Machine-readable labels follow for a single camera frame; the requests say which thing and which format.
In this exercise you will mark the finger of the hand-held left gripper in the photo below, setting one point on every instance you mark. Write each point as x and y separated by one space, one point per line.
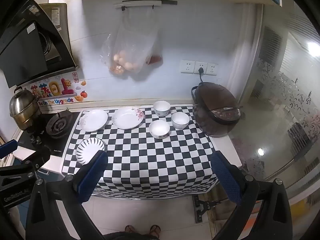
37 156
7 148

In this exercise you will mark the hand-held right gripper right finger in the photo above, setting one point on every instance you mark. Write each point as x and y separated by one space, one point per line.
226 180

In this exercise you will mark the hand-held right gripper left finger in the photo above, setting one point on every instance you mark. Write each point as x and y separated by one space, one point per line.
92 177

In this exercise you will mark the white plate black striped rim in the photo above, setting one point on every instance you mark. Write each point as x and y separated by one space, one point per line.
87 150

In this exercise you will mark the plain white plate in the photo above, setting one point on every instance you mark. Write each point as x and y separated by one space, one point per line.
96 120

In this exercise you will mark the white plate pink floral print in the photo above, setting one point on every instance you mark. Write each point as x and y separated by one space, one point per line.
126 118

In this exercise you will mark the white bowl with dark rim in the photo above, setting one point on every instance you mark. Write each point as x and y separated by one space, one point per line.
180 120
159 128

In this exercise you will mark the white bowl blue floral print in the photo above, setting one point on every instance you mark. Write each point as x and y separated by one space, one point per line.
161 108

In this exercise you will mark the black gas stove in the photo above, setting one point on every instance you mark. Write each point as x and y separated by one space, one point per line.
62 143

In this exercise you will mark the stainless steel steamer pot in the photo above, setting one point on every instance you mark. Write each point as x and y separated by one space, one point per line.
22 105

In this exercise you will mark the black white checkered tablecloth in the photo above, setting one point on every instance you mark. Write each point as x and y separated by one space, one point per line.
150 160

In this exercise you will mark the person's left foot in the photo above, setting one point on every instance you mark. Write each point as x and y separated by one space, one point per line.
129 229

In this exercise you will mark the person's foot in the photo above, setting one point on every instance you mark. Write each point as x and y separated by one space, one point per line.
155 230
129 229

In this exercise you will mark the person's dark pants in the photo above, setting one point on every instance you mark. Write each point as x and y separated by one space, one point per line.
130 237

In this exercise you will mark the brown rice cooker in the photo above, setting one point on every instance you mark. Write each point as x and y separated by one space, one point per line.
215 105

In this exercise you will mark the person's right foot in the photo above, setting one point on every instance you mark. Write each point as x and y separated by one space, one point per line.
155 230

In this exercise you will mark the black range hood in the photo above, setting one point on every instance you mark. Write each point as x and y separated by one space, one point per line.
22 55

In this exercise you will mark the patterned glass sliding door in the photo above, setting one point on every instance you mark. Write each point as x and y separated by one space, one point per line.
287 105

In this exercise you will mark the black power plug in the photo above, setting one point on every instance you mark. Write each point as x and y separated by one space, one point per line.
200 70

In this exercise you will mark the clear plastic bag of eggs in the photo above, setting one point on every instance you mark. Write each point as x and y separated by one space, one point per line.
125 60

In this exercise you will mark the black metal floor frame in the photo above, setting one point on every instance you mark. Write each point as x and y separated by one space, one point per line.
200 210

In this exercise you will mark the colourful wall sticker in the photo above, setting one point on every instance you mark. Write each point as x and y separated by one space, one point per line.
55 90

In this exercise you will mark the white wall outlet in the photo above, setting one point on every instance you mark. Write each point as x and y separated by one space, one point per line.
187 66
212 68
203 63

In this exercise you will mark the white wall hook rail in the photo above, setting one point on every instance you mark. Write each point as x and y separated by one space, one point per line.
140 3

